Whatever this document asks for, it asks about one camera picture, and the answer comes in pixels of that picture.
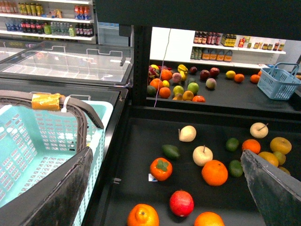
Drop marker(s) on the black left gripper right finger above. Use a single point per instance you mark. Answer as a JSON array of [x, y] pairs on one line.
[[276, 194]]

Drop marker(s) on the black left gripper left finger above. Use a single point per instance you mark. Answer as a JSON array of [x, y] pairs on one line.
[[55, 200]]

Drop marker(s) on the grey basket handle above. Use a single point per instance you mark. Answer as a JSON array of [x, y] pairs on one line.
[[80, 110]]

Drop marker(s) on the black fruit display shelf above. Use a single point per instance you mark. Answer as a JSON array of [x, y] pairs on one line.
[[237, 155]]

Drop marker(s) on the orange back shelf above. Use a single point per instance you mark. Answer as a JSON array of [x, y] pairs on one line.
[[239, 78]]

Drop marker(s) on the yellow lemon back shelf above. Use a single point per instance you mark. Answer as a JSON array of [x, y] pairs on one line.
[[230, 74]]

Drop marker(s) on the peach back shelf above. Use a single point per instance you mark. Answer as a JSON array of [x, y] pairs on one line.
[[211, 83]]

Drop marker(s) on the green apple back shelf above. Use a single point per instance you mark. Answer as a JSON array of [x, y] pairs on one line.
[[193, 87]]

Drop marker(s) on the red apple back shelf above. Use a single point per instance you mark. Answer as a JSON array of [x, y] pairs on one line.
[[214, 72]]

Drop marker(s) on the left store shelf with drinks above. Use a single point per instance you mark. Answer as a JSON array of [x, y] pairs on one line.
[[71, 20]]

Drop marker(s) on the olive yellow fruit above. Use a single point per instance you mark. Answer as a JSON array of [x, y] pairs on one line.
[[284, 170]]

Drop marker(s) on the small yellow-green fruit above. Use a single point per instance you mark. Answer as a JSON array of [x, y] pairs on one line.
[[281, 157]]

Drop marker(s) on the yellow asian pear front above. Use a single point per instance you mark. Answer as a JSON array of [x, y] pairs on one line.
[[269, 157]]

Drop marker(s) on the yellow asian pear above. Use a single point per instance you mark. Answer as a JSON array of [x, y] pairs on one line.
[[280, 144], [269, 157]]

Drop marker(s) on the green lime lower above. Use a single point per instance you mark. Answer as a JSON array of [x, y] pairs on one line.
[[235, 169]]

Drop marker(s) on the green lime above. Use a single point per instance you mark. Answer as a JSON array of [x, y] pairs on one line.
[[232, 144], [235, 169]]

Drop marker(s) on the yellow asian pear back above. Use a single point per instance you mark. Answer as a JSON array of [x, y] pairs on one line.
[[280, 144]]

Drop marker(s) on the small orange tangerine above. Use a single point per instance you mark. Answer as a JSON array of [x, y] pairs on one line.
[[252, 145]]

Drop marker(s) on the large round orange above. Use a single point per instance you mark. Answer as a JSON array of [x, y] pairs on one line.
[[214, 173]]

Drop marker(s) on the white pear back right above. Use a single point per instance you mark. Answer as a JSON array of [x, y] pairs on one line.
[[259, 130]]

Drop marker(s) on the green lime upper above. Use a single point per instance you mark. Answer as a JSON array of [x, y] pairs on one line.
[[232, 144]]

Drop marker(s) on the large orange front right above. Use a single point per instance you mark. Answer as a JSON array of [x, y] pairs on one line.
[[209, 219]]

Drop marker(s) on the bumpy orange sumo citrus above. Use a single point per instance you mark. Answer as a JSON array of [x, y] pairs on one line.
[[143, 215]]

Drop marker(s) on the white apple with stem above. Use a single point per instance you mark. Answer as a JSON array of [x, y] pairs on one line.
[[201, 155]]

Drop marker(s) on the white zip tie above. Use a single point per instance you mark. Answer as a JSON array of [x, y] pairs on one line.
[[65, 103]]

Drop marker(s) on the red pomegranate apple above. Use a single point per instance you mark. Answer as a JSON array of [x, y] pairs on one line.
[[181, 203]]

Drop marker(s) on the white price tag sticker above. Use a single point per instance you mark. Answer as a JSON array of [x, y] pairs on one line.
[[151, 178]]

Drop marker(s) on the orange persimmon green calyx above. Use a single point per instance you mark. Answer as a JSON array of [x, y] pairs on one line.
[[161, 169]]

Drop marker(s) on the white pear lying sideways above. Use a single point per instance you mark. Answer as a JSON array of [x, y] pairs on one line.
[[187, 133]]

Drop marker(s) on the small blue plastic basket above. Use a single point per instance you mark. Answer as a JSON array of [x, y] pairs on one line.
[[277, 83]]

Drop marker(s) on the dark green avocado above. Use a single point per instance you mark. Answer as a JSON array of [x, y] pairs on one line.
[[171, 152]]

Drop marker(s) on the orange near blue basket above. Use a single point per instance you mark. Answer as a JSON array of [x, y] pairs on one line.
[[254, 78]]

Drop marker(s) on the dark red apple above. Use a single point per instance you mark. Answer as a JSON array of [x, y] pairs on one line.
[[204, 75]]

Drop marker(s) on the glass top freezer chest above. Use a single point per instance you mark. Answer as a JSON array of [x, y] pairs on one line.
[[69, 62]]

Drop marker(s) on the yellow starfruit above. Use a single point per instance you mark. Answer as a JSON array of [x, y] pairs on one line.
[[183, 70]]

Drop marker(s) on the yellow tape on handle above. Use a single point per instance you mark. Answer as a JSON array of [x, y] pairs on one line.
[[43, 101]]

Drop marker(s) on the white wall shelf with bottles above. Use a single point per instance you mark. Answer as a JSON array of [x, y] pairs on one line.
[[236, 50]]

